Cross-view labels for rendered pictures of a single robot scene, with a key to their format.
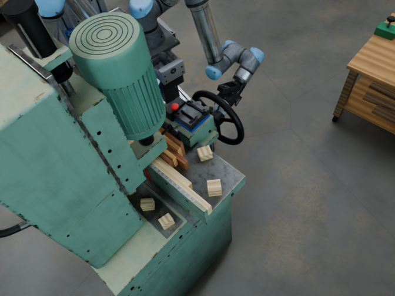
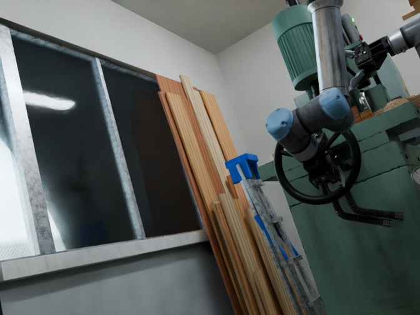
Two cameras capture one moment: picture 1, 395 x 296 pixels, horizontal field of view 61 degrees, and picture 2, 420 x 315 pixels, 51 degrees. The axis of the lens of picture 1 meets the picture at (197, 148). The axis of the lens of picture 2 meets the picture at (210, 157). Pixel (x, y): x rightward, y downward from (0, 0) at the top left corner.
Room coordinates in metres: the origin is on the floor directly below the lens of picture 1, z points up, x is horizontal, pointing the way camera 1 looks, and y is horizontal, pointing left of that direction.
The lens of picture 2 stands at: (2.07, -0.88, 0.58)
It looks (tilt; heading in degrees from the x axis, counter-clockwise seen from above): 14 degrees up; 160
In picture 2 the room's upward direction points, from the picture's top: 17 degrees counter-clockwise
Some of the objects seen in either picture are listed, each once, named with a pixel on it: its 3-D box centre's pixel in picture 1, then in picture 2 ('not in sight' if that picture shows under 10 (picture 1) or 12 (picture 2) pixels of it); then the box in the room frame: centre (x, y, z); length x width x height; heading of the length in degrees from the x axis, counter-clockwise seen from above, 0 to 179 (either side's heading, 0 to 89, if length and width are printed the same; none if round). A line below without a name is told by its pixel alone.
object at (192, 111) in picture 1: (186, 111); not in sight; (0.79, 0.02, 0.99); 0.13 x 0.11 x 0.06; 38
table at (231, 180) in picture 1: (175, 145); (334, 145); (0.74, 0.08, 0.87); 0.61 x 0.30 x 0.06; 38
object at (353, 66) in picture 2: not in sight; (360, 60); (0.65, 0.43, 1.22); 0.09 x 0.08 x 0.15; 128
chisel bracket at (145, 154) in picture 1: (145, 150); not in sight; (0.65, 0.18, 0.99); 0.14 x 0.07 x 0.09; 128
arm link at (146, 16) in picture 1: (143, 11); not in sight; (1.46, 0.13, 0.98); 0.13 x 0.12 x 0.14; 132
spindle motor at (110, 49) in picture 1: (123, 81); (302, 48); (0.67, 0.16, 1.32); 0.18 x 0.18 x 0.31
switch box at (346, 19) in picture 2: not in sight; (350, 34); (0.58, 0.50, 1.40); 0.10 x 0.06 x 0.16; 128
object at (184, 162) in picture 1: (164, 148); not in sight; (0.70, 0.12, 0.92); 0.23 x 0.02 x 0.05; 38
